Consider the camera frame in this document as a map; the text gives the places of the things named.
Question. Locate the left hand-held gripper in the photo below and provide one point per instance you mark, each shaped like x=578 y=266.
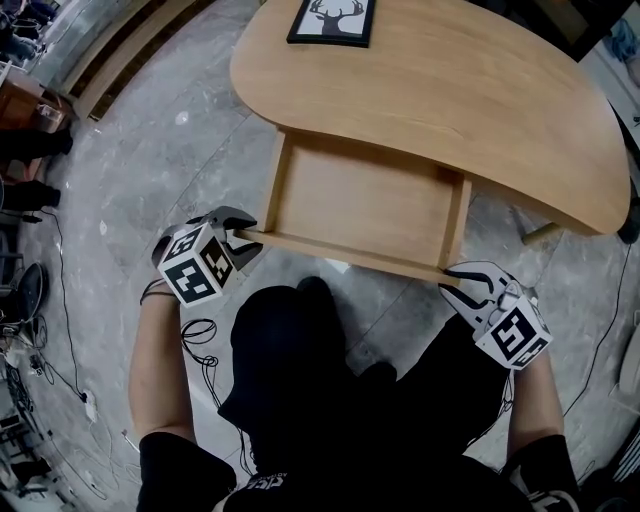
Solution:
x=192 y=270

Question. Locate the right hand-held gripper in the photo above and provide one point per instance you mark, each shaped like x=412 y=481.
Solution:
x=515 y=332

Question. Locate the wooden table drawer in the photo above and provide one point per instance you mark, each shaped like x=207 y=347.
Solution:
x=360 y=200

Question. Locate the person's left forearm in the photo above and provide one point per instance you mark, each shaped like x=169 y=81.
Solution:
x=160 y=370

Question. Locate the person's right forearm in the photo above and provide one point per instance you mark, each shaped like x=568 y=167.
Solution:
x=535 y=410

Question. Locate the wooden coffee table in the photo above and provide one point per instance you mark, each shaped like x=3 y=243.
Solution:
x=425 y=100

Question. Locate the person's left black shoe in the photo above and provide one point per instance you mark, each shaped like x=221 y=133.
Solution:
x=315 y=290

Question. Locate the person's black shoe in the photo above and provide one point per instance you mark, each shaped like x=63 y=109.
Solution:
x=379 y=372
x=315 y=290

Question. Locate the person's right black shoe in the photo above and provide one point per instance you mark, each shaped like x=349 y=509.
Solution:
x=379 y=372

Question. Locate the person's black trousers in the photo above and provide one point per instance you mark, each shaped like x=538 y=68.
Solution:
x=300 y=390

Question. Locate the black oval backpack shell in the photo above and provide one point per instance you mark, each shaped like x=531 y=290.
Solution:
x=35 y=290

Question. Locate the wooden platform steps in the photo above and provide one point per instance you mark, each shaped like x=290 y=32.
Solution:
x=125 y=55

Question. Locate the striped bag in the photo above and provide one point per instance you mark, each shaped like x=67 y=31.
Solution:
x=629 y=452

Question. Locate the white power strip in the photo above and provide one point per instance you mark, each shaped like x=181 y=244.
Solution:
x=90 y=406

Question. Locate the black framed deer picture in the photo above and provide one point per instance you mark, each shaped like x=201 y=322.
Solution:
x=332 y=20

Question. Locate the person's black shirt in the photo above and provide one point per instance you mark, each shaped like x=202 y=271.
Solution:
x=175 y=470

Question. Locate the brown wooden cabinet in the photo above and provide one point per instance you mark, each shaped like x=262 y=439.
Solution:
x=25 y=102

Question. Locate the light blue cloth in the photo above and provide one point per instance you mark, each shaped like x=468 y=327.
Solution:
x=627 y=40

